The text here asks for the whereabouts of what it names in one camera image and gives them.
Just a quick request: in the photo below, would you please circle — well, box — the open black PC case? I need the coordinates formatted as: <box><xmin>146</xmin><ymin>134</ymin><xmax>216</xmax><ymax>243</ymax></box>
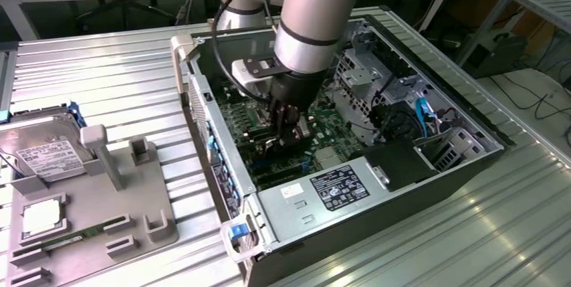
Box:
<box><xmin>171</xmin><ymin>5</ymin><xmax>519</xmax><ymax>287</ymax></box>

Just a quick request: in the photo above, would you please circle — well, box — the white side table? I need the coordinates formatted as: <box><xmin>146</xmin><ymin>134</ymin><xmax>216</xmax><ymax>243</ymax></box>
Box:
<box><xmin>475</xmin><ymin>67</ymin><xmax>571</xmax><ymax>156</ymax></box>

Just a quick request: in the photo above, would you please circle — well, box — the silver CPU chip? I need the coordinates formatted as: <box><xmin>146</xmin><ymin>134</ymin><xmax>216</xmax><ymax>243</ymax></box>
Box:
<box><xmin>20</xmin><ymin>199</ymin><xmax>64</xmax><ymax>235</ymax></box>

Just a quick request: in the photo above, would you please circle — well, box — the blue SATA wire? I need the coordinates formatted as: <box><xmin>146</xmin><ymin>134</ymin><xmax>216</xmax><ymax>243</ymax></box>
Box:
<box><xmin>415</xmin><ymin>97</ymin><xmax>432</xmax><ymax>139</ymax></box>

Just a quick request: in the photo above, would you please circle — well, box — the silver disk bay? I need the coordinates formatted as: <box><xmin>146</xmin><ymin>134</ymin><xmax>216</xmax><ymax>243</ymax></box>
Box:
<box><xmin>414</xmin><ymin>125</ymin><xmax>508</xmax><ymax>171</ymax></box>

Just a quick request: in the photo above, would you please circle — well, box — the black disk wire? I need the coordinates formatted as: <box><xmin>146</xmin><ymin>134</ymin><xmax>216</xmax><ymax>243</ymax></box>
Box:
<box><xmin>0</xmin><ymin>152</ymin><xmax>24</xmax><ymax>178</ymax></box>

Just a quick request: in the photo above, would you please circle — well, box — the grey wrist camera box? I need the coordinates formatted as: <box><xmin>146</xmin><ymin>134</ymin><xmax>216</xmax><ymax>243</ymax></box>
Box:
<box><xmin>231</xmin><ymin>58</ymin><xmax>287</xmax><ymax>99</ymax></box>

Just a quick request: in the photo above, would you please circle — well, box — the blue disk carrier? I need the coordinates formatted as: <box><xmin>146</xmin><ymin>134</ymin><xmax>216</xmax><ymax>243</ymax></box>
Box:
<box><xmin>65</xmin><ymin>100</ymin><xmax>89</xmax><ymax>131</ymax></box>

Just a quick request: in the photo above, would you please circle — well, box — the long black expansion slot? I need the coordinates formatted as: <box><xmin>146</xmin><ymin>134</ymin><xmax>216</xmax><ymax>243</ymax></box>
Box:
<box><xmin>254</xmin><ymin>165</ymin><xmax>304</xmax><ymax>181</ymax></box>
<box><xmin>258</xmin><ymin>172</ymin><xmax>311</xmax><ymax>189</ymax></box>

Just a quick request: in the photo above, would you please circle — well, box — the grey parts rack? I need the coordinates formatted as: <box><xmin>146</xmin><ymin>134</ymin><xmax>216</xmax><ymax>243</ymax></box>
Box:
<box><xmin>7</xmin><ymin>124</ymin><xmax>180</xmax><ymax>287</ymax></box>

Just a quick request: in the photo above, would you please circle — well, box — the silver perforated drive cage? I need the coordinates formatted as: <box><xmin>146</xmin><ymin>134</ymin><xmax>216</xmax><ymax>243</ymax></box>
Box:
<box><xmin>332</xmin><ymin>19</ymin><xmax>432</xmax><ymax>144</ymax></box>

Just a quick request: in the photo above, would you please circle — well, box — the silver power supply unit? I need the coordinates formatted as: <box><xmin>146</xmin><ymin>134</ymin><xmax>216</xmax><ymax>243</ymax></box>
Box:
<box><xmin>258</xmin><ymin>163</ymin><xmax>394</xmax><ymax>248</ymax></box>

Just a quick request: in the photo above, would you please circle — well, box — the black cable on side table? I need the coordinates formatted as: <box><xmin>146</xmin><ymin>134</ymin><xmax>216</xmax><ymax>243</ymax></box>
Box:
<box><xmin>488</xmin><ymin>74</ymin><xmax>571</xmax><ymax>119</ymax></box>

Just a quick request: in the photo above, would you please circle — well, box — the blue case latch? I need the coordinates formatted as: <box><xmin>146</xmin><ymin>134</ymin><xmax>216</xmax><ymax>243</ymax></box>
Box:
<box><xmin>228</xmin><ymin>222</ymin><xmax>250</xmax><ymax>238</ymax></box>

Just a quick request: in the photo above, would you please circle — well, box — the silver chipset heatsink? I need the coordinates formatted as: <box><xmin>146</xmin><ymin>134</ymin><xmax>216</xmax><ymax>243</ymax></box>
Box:
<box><xmin>315</xmin><ymin>148</ymin><xmax>347</xmax><ymax>168</ymax></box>

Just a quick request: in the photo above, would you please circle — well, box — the green RAM stick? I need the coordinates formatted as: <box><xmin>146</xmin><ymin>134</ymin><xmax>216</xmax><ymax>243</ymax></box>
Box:
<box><xmin>39</xmin><ymin>219</ymin><xmax>124</xmax><ymax>253</ymax></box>

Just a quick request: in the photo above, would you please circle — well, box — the silver hard disk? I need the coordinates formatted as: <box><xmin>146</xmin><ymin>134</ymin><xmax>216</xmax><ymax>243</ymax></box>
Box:
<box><xmin>0</xmin><ymin>112</ymin><xmax>97</xmax><ymax>183</ymax></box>

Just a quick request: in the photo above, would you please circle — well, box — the low-profile graphics card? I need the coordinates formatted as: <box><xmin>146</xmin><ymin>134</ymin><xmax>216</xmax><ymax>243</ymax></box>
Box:
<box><xmin>243</xmin><ymin>131</ymin><xmax>308</xmax><ymax>161</ymax></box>

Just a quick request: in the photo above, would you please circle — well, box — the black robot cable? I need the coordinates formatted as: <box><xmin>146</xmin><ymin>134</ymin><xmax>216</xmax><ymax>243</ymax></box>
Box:
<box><xmin>211</xmin><ymin>0</ymin><xmax>274</xmax><ymax>103</ymax></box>

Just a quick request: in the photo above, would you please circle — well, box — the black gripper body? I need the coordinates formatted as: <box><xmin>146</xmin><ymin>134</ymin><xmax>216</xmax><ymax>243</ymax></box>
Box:
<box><xmin>266</xmin><ymin>71</ymin><xmax>323</xmax><ymax>116</ymax></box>

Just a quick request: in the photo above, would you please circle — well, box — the green motherboard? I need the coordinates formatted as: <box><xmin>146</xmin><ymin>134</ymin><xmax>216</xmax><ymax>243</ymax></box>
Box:
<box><xmin>218</xmin><ymin>81</ymin><xmax>374</xmax><ymax>191</ymax></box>

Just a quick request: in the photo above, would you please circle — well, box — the black wire bundle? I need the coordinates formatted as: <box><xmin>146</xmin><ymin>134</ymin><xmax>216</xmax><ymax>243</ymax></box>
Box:
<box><xmin>371</xmin><ymin>105</ymin><xmax>422</xmax><ymax>141</ymax></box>

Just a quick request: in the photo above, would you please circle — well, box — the grey metal frame post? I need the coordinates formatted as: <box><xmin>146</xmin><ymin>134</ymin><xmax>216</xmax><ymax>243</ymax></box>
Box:
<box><xmin>0</xmin><ymin>41</ymin><xmax>20</xmax><ymax>124</ymax></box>

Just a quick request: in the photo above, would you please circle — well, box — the black box under shelf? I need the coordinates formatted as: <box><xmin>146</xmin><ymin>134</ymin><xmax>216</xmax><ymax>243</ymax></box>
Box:
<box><xmin>471</xmin><ymin>31</ymin><xmax>528</xmax><ymax>80</ymax></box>

